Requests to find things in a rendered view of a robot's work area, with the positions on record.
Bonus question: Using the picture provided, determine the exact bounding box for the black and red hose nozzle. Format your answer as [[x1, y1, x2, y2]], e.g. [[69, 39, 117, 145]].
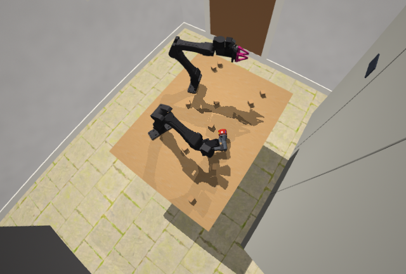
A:
[[213, 129, 227, 152]]

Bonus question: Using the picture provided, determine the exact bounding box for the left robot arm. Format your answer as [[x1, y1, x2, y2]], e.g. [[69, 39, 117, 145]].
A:
[[169, 36, 236, 93]]

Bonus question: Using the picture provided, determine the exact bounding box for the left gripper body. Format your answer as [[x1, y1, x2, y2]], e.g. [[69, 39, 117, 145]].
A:
[[225, 44, 239, 63]]

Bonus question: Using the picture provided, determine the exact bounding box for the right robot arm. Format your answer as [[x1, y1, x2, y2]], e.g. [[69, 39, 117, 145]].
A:
[[148, 104, 220, 158]]

